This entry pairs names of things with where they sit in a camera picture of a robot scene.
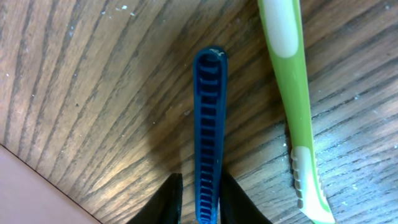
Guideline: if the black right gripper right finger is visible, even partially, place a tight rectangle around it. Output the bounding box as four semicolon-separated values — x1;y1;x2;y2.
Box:
219;172;272;224

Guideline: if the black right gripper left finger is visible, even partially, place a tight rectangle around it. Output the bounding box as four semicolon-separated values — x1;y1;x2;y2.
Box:
127;173;183;224

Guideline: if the blue disposable razor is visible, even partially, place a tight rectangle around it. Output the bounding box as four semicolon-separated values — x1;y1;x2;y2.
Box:
193;45;228;224

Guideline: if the green white toothbrush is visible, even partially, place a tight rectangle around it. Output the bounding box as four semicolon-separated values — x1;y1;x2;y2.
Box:
258;0;336;223

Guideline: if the open white cardboard box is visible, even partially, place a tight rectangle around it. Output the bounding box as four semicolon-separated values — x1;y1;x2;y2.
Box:
1;147;99;224

